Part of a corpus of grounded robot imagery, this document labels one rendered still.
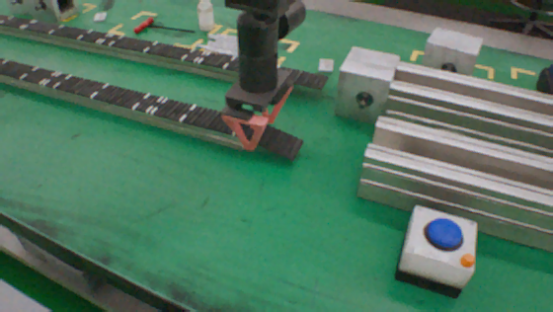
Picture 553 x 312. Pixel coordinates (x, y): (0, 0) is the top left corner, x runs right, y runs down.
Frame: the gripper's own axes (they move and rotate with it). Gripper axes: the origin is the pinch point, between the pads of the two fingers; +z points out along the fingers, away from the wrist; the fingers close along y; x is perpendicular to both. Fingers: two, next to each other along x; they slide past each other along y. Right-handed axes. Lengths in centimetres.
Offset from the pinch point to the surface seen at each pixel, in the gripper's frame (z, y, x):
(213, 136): 2.2, -1.7, 7.7
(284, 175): 3.2, -4.7, -6.4
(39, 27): 0, 18, 71
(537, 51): 60, 203, -84
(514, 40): 60, 212, -71
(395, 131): -4.8, 2.2, -20.8
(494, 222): 0.5, -5.1, -37.0
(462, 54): -5.4, 31.8, -29.1
